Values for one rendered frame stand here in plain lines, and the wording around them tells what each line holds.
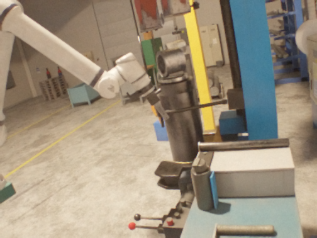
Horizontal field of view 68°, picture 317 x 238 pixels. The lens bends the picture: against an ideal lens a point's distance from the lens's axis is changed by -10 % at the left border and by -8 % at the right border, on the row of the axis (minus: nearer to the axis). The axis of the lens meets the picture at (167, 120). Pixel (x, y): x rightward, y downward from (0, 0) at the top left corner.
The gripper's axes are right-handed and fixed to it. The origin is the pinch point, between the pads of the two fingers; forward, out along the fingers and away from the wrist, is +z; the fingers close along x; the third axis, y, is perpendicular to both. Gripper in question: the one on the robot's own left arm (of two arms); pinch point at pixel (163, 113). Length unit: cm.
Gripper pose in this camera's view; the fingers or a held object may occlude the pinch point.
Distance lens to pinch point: 126.6
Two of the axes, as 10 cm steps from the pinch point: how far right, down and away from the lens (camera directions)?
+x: -1.8, -2.8, 9.4
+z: 5.5, 7.7, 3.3
